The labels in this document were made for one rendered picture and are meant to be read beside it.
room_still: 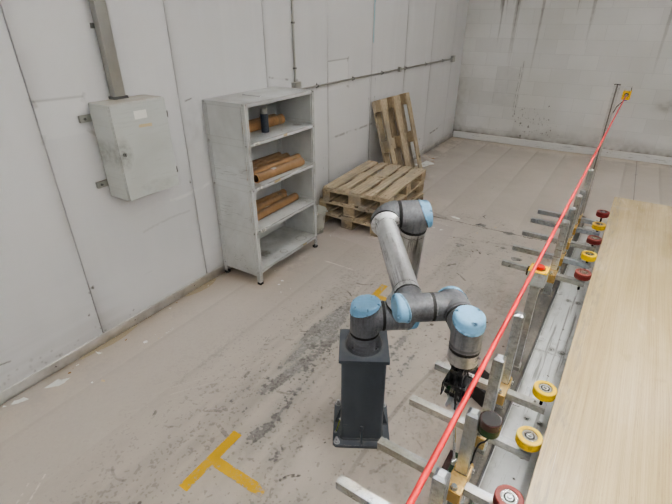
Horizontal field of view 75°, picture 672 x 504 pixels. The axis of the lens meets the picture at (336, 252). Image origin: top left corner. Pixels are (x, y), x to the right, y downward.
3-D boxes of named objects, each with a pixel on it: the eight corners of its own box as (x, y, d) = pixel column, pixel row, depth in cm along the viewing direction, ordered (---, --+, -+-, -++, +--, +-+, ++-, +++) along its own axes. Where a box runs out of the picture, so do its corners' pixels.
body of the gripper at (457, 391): (439, 395, 134) (443, 365, 129) (449, 379, 141) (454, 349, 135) (463, 406, 131) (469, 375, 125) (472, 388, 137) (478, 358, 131)
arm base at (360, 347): (345, 356, 221) (345, 340, 216) (346, 332, 237) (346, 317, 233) (383, 357, 220) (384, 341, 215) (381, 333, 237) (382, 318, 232)
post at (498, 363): (471, 456, 164) (493, 357, 141) (474, 449, 166) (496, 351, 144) (480, 461, 162) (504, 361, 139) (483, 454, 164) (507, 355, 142)
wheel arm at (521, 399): (433, 371, 185) (434, 363, 183) (436, 366, 188) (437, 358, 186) (543, 416, 164) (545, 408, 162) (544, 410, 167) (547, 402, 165)
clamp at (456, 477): (441, 497, 133) (443, 487, 130) (457, 464, 143) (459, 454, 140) (460, 507, 130) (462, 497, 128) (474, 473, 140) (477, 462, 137)
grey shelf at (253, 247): (224, 272, 412) (200, 99, 339) (284, 236, 479) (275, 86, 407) (260, 285, 391) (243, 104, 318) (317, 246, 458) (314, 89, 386)
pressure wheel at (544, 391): (536, 419, 162) (543, 396, 156) (523, 403, 168) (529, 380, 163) (555, 415, 163) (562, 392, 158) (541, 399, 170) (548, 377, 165)
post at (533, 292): (508, 368, 199) (528, 283, 178) (511, 361, 203) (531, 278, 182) (518, 372, 197) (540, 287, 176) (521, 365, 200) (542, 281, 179)
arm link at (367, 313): (348, 320, 230) (348, 292, 222) (380, 319, 231) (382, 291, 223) (351, 339, 217) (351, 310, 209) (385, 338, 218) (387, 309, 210)
